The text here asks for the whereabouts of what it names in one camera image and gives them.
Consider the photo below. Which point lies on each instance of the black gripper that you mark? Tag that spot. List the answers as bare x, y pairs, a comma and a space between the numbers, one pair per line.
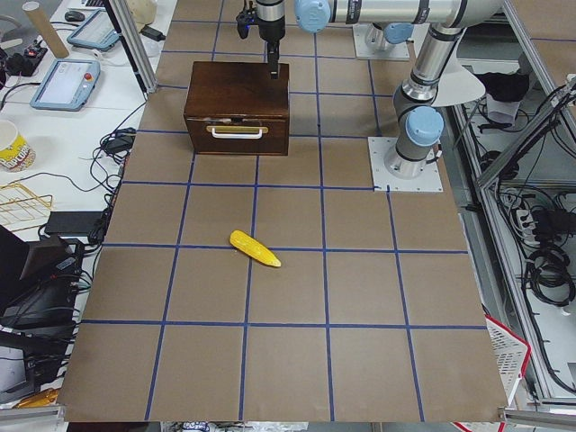
270, 24

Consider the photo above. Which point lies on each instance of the wooden drawer with white handle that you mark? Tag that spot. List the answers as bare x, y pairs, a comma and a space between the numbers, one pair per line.
235, 136

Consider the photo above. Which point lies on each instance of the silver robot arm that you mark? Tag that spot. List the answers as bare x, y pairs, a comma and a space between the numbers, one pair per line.
360, 97
311, 16

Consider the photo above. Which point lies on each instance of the dark wooden drawer box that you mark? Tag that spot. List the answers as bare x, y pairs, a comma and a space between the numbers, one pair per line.
242, 90

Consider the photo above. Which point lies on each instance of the yellow corn cob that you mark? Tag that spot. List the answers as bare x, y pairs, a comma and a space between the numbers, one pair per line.
253, 248

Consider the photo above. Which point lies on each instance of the black power adapter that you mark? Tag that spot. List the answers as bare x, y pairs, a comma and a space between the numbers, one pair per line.
118, 141

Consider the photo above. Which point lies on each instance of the far teach pendant tablet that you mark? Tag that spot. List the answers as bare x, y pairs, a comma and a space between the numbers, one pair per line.
96, 32

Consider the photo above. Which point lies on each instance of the teach pendant tablet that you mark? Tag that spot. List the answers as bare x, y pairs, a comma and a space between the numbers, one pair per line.
96, 32
67, 85

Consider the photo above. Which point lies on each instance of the black computer mouse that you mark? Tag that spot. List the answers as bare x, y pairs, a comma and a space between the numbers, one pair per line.
74, 16

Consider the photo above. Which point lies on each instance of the near teach pendant tablet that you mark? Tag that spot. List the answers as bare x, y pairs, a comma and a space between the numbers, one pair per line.
67, 85

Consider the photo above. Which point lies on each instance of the cardboard tube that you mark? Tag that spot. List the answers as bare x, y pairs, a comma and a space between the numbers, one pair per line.
41, 22

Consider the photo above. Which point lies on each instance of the popcorn paper cup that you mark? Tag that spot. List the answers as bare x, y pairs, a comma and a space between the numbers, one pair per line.
16, 153

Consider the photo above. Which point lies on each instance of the white plastic basket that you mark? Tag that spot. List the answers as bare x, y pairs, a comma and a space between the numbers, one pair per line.
512, 354

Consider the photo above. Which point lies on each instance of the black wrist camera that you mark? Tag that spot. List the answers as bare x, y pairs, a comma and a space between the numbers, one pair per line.
246, 18

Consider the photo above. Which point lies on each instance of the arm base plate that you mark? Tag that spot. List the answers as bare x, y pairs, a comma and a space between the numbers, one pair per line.
385, 41
390, 173

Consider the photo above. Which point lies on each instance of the aluminium frame post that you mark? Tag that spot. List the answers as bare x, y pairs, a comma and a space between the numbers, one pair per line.
125, 27

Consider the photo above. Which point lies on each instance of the gold wire rack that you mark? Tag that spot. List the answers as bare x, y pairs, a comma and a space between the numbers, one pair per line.
22, 209

